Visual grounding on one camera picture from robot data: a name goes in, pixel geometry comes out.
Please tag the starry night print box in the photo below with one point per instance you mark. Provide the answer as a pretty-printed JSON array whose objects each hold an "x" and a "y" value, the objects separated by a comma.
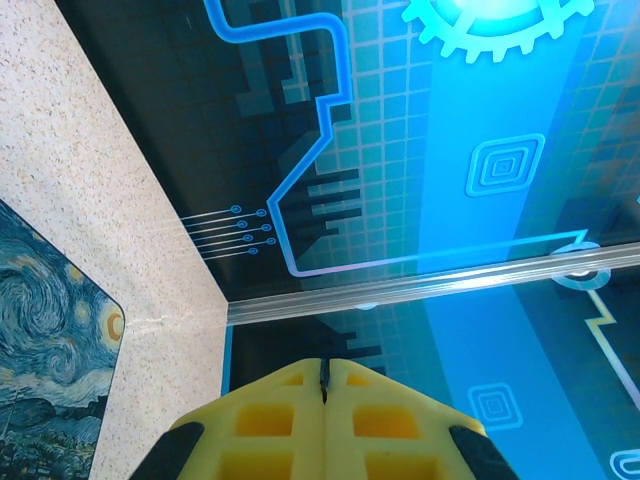
[{"x": 40, "y": 325}]

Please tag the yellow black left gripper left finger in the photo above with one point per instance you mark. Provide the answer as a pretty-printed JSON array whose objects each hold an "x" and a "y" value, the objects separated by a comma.
[{"x": 270, "y": 430}]

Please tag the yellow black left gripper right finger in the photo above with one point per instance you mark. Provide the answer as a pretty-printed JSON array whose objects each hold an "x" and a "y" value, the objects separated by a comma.
[{"x": 390, "y": 430}]

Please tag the aluminium frame post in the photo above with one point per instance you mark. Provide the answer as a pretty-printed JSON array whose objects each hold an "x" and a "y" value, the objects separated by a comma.
[{"x": 400, "y": 289}]

